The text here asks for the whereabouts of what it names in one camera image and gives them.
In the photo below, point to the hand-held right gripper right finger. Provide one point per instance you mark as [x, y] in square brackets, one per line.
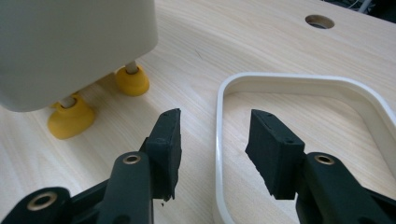
[274, 155]

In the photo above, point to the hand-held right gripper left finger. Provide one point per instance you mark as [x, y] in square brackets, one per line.
[166, 149]

